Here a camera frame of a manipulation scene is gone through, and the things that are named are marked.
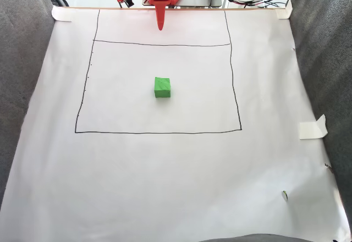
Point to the green foam block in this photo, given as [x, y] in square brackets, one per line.
[162, 88]

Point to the white tape piece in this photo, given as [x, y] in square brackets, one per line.
[284, 12]
[61, 13]
[312, 130]

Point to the white paper sheet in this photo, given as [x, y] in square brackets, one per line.
[176, 170]

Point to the grey felt wall panel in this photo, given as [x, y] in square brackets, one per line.
[327, 60]
[19, 60]

